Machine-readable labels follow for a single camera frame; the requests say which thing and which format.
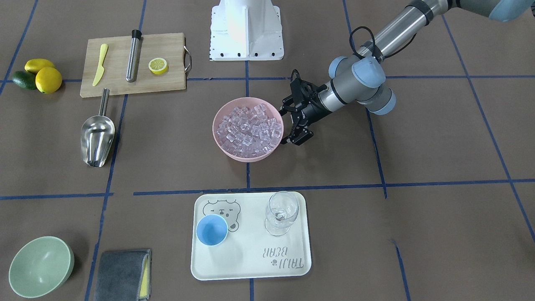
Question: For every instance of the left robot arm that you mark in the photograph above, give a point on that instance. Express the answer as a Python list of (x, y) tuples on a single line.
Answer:
[(360, 76)]

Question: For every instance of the green avocado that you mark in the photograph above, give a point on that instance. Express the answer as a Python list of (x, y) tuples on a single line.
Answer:
[(25, 80)]

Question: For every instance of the yellow plastic knife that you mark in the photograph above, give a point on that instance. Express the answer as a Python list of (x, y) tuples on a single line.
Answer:
[(100, 68)]

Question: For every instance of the metal ice scoop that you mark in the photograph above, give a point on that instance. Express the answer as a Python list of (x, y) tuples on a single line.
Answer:
[(97, 135)]

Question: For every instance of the clear ice cubes pile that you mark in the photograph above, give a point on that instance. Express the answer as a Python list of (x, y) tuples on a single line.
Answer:
[(248, 132)]

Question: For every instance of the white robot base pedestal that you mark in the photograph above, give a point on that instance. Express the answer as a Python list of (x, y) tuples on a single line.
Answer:
[(246, 30)]

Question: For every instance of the clear wine glass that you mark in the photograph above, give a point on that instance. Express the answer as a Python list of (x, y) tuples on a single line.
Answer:
[(281, 212)]

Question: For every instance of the cream bear tray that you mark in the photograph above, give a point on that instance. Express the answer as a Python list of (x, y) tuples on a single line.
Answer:
[(248, 250)]

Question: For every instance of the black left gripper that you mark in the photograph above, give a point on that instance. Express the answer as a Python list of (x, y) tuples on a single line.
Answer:
[(314, 111)]

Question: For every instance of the yellow lemon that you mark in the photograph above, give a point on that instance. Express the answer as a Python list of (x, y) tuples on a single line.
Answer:
[(33, 66), (48, 80)]

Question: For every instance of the blue plastic cup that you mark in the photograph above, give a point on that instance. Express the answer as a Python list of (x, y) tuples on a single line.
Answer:
[(212, 230)]

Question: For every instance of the metal cylinder muddler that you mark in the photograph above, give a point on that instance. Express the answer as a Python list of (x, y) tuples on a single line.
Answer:
[(134, 56)]

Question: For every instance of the half lemon slice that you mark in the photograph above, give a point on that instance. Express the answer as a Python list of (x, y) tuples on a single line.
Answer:
[(158, 66)]

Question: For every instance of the pink bowl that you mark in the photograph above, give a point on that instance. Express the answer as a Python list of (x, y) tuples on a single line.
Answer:
[(249, 102)]

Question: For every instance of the green bowl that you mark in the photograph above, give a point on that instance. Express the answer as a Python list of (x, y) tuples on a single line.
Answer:
[(40, 267)]

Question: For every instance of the grey folded cloth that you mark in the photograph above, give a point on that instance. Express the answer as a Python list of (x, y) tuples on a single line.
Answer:
[(124, 276)]

